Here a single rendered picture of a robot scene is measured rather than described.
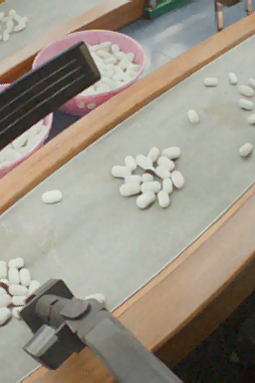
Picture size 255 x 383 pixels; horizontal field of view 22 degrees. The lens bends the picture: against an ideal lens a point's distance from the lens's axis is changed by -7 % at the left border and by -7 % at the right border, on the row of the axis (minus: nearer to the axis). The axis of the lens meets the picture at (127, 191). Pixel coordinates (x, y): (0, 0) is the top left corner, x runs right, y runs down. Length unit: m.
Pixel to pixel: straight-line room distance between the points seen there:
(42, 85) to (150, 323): 0.42
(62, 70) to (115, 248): 0.37
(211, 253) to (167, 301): 0.12
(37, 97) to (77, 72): 0.08
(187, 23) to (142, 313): 0.97
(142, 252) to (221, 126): 0.35
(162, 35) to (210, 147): 0.50
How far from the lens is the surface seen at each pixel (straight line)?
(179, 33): 1.79
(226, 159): 1.35
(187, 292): 1.13
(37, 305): 1.04
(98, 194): 1.29
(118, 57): 1.59
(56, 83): 1.00
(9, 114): 0.97
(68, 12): 1.79
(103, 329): 0.84
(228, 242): 1.19
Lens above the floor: 1.73
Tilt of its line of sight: 50 degrees down
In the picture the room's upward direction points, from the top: 3 degrees counter-clockwise
